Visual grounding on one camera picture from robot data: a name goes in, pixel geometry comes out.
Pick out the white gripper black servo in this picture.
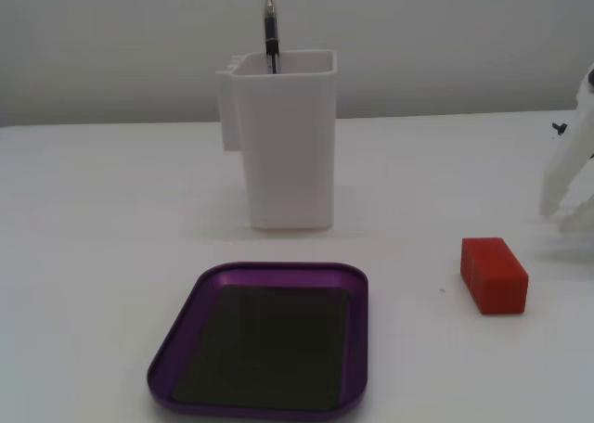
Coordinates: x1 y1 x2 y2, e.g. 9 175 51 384
539 60 594 234

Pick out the red cube block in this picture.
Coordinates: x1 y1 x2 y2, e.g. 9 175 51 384
460 236 530 316

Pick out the white plastic pen holder box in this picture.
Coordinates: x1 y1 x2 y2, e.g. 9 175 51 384
214 49 338 231

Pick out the purple metal tray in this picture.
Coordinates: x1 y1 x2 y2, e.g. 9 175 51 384
147 261 369 418

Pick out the black and silver pen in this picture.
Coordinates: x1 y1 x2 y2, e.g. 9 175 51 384
261 0 282 75

